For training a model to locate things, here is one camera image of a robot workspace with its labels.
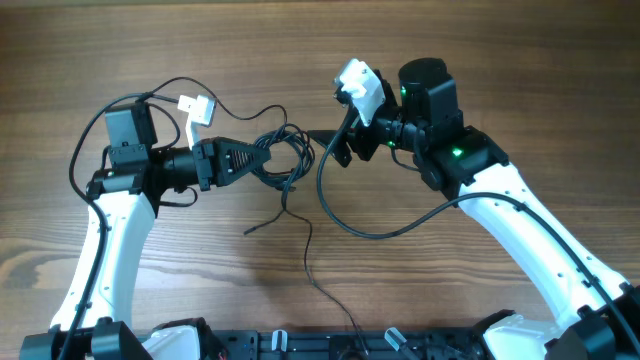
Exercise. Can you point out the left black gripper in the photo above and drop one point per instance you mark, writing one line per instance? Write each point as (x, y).
(213, 162)

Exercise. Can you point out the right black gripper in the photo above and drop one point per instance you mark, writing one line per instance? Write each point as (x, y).
(361, 138)

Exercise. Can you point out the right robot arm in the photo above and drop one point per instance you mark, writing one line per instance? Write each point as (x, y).
(595, 310)

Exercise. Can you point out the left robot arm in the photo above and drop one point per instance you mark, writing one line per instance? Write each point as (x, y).
(94, 320)

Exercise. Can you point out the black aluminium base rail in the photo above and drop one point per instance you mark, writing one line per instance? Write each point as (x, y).
(435, 344)

